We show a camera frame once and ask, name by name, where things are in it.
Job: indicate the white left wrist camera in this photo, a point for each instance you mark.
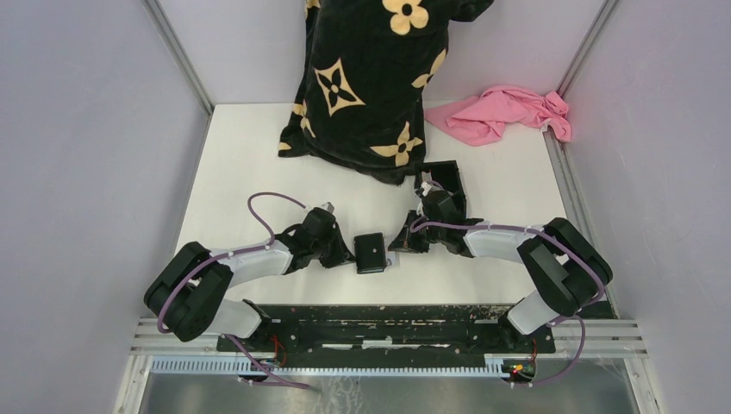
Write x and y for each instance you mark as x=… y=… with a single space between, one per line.
x=327 y=206

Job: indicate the pink cloth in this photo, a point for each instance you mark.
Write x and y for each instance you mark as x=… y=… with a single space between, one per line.
x=481 y=120

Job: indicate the white slotted cable duct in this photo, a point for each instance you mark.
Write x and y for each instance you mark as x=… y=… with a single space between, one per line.
x=242 y=366

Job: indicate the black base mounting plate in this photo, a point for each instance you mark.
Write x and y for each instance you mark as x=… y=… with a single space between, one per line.
x=389 y=336

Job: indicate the black floral blanket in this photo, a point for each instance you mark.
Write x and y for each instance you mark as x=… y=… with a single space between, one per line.
x=359 y=104

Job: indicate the black leather card holder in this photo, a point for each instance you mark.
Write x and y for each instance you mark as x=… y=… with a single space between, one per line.
x=370 y=254

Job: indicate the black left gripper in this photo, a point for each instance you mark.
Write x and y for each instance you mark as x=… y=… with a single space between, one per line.
x=342 y=254

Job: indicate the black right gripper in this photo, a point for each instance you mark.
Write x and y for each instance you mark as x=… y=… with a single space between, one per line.
x=406 y=241

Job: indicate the black plastic bin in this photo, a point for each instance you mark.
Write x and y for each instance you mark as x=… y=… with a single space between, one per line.
x=448 y=183

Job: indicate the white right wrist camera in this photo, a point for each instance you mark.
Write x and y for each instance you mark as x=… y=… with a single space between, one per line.
x=426 y=187

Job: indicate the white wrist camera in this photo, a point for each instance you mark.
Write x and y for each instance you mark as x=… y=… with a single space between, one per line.
x=426 y=187
x=327 y=206

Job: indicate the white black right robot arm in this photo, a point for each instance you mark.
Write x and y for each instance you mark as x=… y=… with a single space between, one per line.
x=567 y=271

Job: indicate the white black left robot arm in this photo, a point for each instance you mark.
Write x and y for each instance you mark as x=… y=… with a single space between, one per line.
x=189 y=295

